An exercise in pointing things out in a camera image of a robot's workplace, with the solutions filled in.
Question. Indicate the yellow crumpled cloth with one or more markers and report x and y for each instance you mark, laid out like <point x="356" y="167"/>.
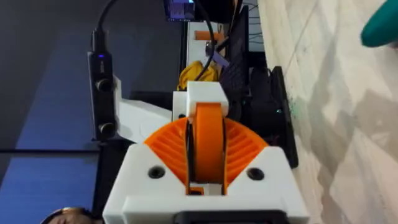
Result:
<point x="191" y="74"/>

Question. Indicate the teal rounded object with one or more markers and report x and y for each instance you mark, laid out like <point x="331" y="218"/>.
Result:
<point x="381" y="26"/>

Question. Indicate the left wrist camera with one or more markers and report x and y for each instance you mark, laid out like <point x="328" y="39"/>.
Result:
<point x="102" y="93"/>

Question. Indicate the white box with orange bar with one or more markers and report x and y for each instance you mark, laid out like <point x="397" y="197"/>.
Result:
<point x="196" y="49"/>

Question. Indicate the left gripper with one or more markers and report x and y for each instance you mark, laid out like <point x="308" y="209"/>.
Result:
<point x="140" y="119"/>

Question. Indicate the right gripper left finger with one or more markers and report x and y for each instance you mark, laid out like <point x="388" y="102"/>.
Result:
<point x="146" y="174"/>

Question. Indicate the black mesh panel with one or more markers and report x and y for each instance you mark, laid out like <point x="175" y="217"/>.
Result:
<point x="237" y="56"/>

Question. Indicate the computer monitor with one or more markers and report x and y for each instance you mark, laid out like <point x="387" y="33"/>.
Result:
<point x="179" y="9"/>

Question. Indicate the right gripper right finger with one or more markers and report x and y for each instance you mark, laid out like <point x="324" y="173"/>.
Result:
<point x="264" y="174"/>

